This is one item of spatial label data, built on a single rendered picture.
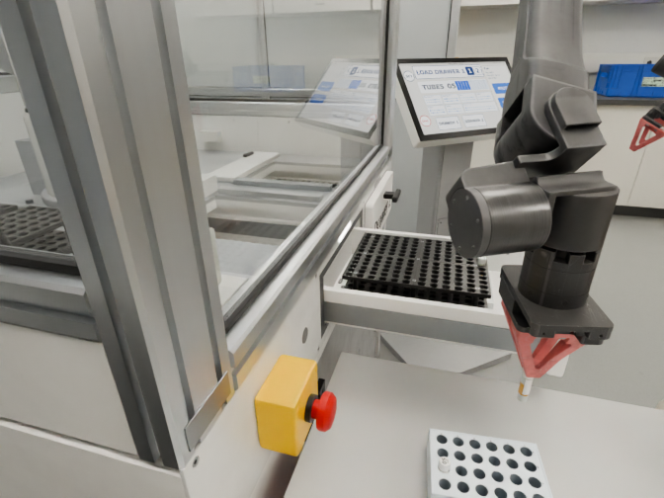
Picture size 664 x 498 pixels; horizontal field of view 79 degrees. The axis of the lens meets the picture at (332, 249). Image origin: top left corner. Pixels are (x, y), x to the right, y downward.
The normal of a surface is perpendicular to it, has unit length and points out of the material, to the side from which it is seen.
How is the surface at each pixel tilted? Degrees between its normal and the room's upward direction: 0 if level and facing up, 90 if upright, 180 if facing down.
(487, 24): 90
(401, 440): 0
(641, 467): 0
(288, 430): 90
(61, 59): 90
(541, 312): 2
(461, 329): 90
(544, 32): 41
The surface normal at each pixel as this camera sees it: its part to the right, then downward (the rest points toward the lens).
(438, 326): -0.28, 0.42
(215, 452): 0.96, 0.11
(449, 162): 0.42, 0.39
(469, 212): -0.98, 0.11
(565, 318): -0.04, -0.89
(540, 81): 0.10, -0.37
